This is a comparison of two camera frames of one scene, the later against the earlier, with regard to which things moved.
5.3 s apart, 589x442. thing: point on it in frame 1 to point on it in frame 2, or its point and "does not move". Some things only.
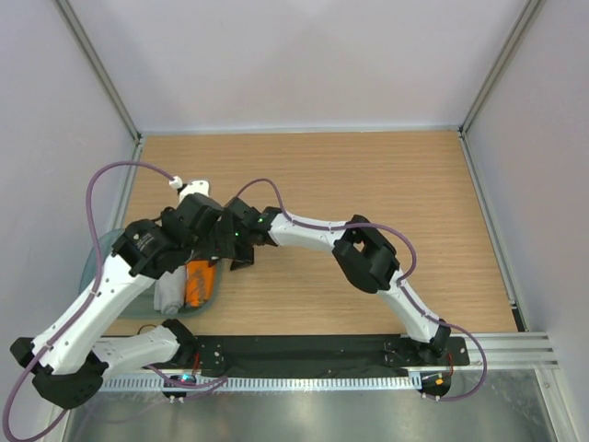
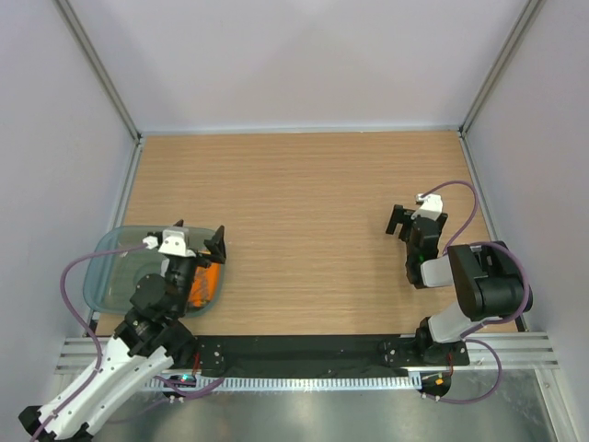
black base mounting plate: x=326 y=353 does not move
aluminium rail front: x=517 y=351 does not move
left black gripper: x=210 y=251 to x=215 y=246
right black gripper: x=243 y=258 to x=401 y=215
